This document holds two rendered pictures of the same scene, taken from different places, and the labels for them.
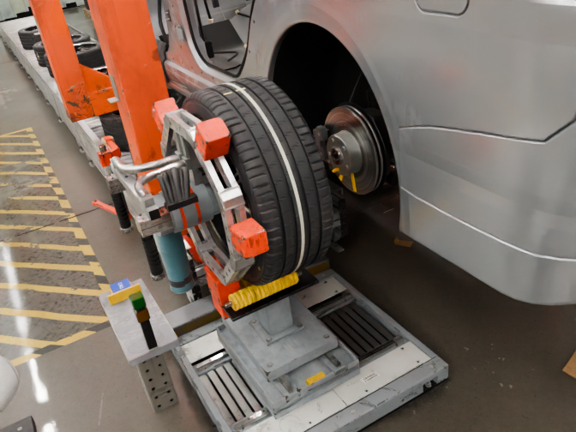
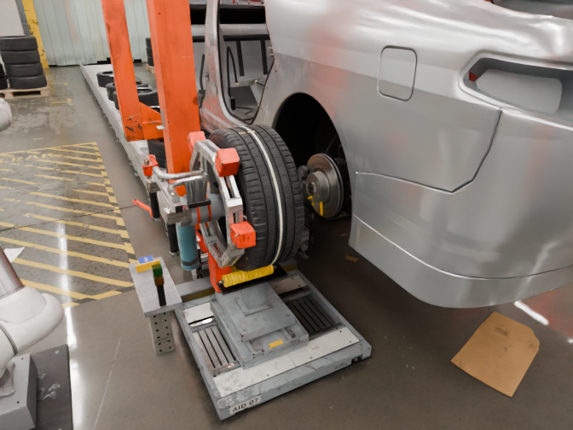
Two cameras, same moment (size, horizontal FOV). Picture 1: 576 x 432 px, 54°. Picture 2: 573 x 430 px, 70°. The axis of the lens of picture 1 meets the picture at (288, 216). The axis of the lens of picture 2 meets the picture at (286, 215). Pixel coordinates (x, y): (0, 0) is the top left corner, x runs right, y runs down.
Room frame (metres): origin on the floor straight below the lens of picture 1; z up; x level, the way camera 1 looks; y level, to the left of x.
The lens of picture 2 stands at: (-0.08, 0.00, 1.66)
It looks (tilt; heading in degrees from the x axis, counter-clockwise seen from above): 27 degrees down; 358
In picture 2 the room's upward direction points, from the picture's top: straight up
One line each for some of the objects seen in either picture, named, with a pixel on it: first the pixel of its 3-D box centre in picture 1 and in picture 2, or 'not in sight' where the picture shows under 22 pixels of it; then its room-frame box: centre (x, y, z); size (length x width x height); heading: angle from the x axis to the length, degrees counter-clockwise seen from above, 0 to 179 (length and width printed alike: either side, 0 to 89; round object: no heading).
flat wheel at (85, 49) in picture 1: (77, 59); (137, 99); (6.34, 2.02, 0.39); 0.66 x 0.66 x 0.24
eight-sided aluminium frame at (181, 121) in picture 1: (204, 199); (215, 204); (1.62, 0.26, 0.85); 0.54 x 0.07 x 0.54; 26
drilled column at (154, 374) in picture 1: (149, 360); (159, 316); (1.62, 0.59, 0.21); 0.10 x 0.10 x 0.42; 26
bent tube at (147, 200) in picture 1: (165, 170); (190, 179); (1.48, 0.33, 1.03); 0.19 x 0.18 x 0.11; 116
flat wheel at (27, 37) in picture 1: (45, 34); (116, 78); (8.27, 2.97, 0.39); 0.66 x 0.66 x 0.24
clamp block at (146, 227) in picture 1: (153, 220); (177, 213); (1.38, 0.37, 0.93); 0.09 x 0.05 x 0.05; 116
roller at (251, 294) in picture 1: (264, 288); (248, 274); (1.56, 0.12, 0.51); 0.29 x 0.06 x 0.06; 116
